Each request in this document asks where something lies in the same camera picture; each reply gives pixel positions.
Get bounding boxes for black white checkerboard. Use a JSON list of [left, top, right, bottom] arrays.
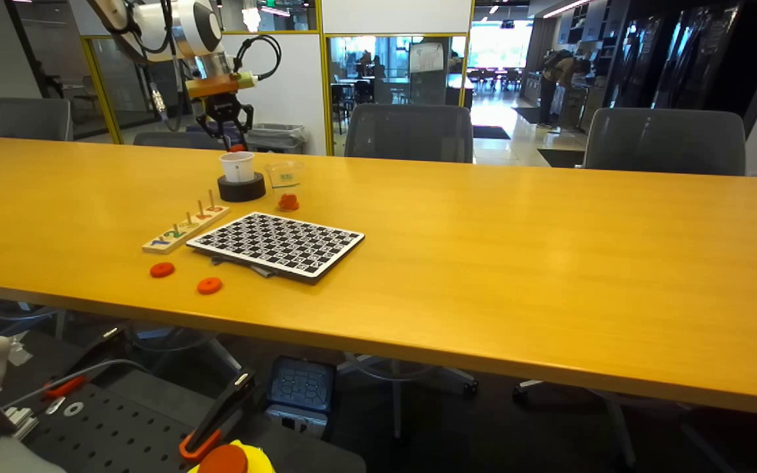
[[184, 211, 369, 281]]

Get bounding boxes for clear plastic cup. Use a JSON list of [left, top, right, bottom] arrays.
[[269, 155, 305, 213]]

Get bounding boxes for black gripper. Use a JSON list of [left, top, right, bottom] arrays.
[[196, 92, 256, 153]]

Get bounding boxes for grey floor box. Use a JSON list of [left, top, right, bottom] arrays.
[[265, 355, 340, 435]]

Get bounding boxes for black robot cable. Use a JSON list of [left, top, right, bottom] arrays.
[[231, 34, 285, 86]]

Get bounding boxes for wooden number puzzle board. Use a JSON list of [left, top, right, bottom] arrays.
[[143, 193, 228, 256]]

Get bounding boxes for grey piece under checkerboard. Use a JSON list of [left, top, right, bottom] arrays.
[[243, 257, 285, 280]]

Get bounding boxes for black perforated plate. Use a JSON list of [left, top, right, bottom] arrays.
[[21, 385, 202, 473]]

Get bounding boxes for small red tool handle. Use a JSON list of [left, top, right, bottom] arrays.
[[41, 373, 90, 406]]

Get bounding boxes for grey chair wheel base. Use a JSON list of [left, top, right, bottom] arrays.
[[340, 352, 482, 443]]

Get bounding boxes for orange black bar clamp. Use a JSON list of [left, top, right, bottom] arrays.
[[177, 370, 259, 465]]

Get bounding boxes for yellow emergency stop button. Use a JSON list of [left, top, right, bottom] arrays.
[[186, 440, 280, 473]]

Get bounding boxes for grey office chair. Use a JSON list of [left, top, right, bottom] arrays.
[[131, 121, 249, 153], [582, 105, 752, 176], [0, 98, 76, 146], [343, 104, 477, 167]]

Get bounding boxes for tan wrist camera mount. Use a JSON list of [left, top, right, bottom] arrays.
[[184, 71, 261, 100]]

